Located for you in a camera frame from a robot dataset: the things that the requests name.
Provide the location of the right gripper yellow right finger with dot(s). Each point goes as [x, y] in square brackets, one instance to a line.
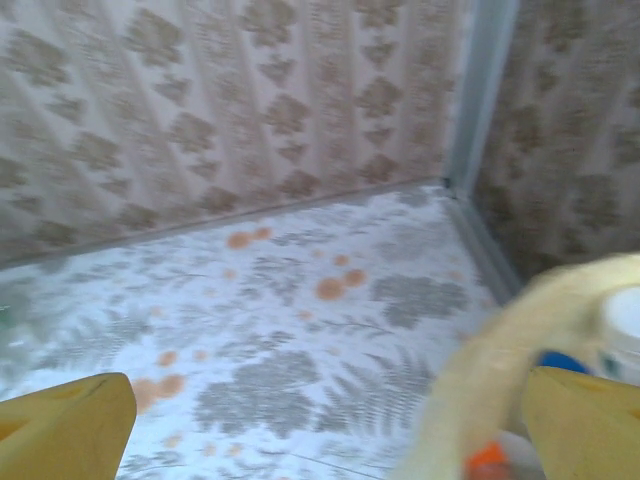
[590, 435]

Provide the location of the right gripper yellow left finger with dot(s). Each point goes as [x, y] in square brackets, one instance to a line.
[65, 435]

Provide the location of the dark label blue cap bottle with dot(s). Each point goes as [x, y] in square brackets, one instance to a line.
[560, 360]

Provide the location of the orange label orange cap bottle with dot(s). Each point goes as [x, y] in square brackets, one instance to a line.
[485, 457]

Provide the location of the milk tea bottle green label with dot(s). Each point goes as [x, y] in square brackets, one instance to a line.
[622, 320]

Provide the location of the yellow round plastic bin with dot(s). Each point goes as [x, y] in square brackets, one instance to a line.
[490, 360]

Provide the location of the floral patterned table cover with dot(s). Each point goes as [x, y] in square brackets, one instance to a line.
[250, 325]

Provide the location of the aluminium table edge rail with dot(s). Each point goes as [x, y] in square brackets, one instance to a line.
[480, 240]

